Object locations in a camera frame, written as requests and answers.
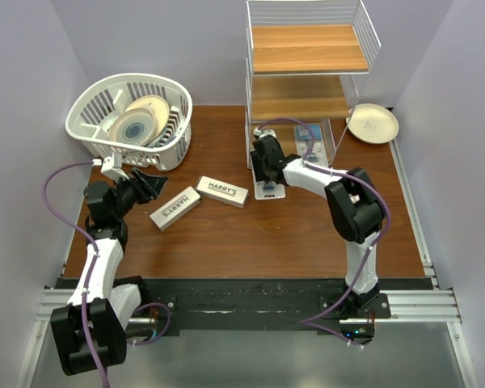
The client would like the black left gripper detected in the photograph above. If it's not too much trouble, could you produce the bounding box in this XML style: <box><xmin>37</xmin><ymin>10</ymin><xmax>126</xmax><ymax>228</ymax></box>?
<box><xmin>112</xmin><ymin>167</ymin><xmax>167</xmax><ymax>220</ymax></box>

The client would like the white Harry's box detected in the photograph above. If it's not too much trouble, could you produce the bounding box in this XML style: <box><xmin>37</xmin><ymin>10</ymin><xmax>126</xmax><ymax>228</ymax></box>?
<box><xmin>150</xmin><ymin>186</ymin><xmax>201</xmax><ymax>231</ymax></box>
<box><xmin>195</xmin><ymin>175</ymin><xmax>249</xmax><ymax>209</ymax></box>

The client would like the blue razor blister pack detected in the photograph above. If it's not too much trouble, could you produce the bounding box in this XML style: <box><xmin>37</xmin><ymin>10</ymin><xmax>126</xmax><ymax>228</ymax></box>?
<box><xmin>294</xmin><ymin>124</ymin><xmax>329</xmax><ymax>167</ymax></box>
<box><xmin>250</xmin><ymin>150</ymin><xmax>286</xmax><ymax>200</ymax></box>

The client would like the white wire wooden shelf rack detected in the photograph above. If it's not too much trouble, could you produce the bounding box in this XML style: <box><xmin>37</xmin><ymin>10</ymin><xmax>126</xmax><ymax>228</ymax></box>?
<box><xmin>244</xmin><ymin>0</ymin><xmax>382</xmax><ymax>170</ymax></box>

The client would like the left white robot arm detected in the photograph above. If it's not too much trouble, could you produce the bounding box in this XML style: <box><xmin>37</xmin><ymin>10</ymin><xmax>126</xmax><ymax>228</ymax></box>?
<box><xmin>50</xmin><ymin>168</ymin><xmax>168</xmax><ymax>376</ymax></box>

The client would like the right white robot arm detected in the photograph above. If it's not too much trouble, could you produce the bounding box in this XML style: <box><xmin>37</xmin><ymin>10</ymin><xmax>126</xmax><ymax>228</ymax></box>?
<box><xmin>251</xmin><ymin>134</ymin><xmax>391</xmax><ymax>318</ymax></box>

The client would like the beige blue patterned plate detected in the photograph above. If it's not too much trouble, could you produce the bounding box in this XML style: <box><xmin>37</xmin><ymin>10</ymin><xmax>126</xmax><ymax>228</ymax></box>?
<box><xmin>108</xmin><ymin>108</ymin><xmax>155</xmax><ymax>146</ymax></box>

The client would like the white plastic dish basket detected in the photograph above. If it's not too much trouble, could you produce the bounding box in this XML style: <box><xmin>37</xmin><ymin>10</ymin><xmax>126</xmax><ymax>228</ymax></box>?
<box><xmin>65</xmin><ymin>73</ymin><xmax>192</xmax><ymax>171</ymax></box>

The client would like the plain beige plate in basket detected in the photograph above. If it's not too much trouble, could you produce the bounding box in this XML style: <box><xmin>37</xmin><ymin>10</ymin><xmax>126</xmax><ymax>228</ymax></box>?
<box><xmin>126</xmin><ymin>95</ymin><xmax>170</xmax><ymax>134</ymax></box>

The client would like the cream round plate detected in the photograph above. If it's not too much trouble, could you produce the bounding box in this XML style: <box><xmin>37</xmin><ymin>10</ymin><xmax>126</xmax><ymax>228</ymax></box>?
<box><xmin>347</xmin><ymin>103</ymin><xmax>399</xmax><ymax>145</ymax></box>

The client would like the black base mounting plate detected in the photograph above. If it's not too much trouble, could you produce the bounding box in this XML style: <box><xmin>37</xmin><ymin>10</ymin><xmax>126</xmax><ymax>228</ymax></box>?
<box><xmin>104</xmin><ymin>276</ymin><xmax>391</xmax><ymax>340</ymax></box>

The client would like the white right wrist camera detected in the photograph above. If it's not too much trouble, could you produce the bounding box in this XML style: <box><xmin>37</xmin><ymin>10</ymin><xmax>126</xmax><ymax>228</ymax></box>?
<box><xmin>253</xmin><ymin>128</ymin><xmax>276</xmax><ymax>139</ymax></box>

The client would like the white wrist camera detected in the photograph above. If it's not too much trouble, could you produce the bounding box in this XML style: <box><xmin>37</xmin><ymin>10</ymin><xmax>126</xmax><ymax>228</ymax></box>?
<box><xmin>253</xmin><ymin>128</ymin><xmax>276</xmax><ymax>139</ymax></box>
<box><xmin>100</xmin><ymin>153</ymin><xmax>124</xmax><ymax>181</ymax></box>

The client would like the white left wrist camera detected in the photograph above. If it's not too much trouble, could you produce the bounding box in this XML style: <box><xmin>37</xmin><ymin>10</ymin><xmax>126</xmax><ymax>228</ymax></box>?
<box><xmin>100</xmin><ymin>153</ymin><xmax>124</xmax><ymax>181</ymax></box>

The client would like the aluminium frame rail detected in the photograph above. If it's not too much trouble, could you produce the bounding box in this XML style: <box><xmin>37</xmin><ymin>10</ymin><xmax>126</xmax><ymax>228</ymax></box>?
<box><xmin>14</xmin><ymin>262</ymin><xmax>480</xmax><ymax>388</ymax></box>

